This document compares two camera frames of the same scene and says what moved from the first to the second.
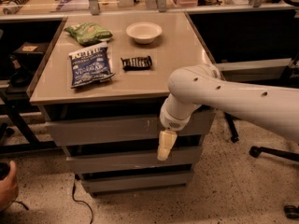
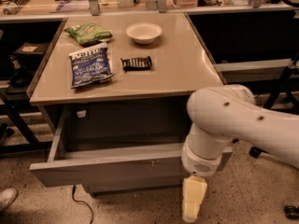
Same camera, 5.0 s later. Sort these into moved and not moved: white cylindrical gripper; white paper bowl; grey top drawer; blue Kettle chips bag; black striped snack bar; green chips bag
Moved: grey top drawer; white cylindrical gripper
Not moved: black striped snack bar; blue Kettle chips bag; white paper bowl; green chips bag
